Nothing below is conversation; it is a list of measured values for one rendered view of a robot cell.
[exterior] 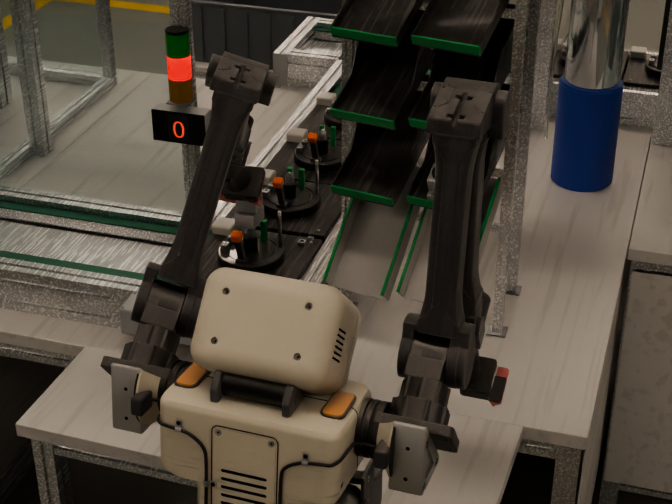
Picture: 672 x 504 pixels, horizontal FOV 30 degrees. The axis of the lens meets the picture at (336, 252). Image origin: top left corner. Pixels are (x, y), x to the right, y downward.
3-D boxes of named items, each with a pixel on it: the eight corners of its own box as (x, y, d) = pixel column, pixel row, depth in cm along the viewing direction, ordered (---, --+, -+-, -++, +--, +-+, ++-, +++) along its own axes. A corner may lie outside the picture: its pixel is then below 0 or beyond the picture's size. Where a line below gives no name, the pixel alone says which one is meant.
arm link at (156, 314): (137, 330, 192) (170, 340, 192) (157, 270, 196) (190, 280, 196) (135, 345, 201) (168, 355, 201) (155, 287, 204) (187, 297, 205)
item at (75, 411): (486, 543, 210) (487, 530, 209) (16, 436, 235) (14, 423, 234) (559, 326, 268) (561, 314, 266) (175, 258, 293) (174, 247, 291)
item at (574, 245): (586, 450, 232) (588, 438, 230) (-117, 321, 270) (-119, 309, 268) (650, 141, 348) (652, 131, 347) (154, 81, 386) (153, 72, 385)
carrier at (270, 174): (324, 244, 274) (324, 193, 268) (222, 228, 280) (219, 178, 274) (355, 195, 294) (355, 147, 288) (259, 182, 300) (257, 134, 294)
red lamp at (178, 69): (186, 82, 260) (185, 60, 257) (164, 80, 261) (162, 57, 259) (195, 74, 264) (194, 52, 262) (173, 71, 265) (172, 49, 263)
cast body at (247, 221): (254, 229, 257) (253, 198, 254) (234, 227, 258) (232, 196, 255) (268, 214, 264) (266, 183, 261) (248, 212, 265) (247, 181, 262)
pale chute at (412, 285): (464, 313, 243) (458, 307, 239) (402, 297, 248) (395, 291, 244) (506, 181, 248) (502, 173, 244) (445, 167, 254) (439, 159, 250)
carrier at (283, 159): (355, 195, 295) (356, 146, 288) (259, 181, 301) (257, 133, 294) (382, 152, 315) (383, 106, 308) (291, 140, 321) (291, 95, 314)
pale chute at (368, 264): (389, 301, 247) (382, 295, 243) (329, 285, 252) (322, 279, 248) (432, 171, 252) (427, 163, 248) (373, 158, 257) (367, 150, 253)
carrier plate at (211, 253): (286, 303, 253) (286, 294, 252) (176, 285, 259) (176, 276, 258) (322, 247, 273) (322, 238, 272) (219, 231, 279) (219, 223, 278)
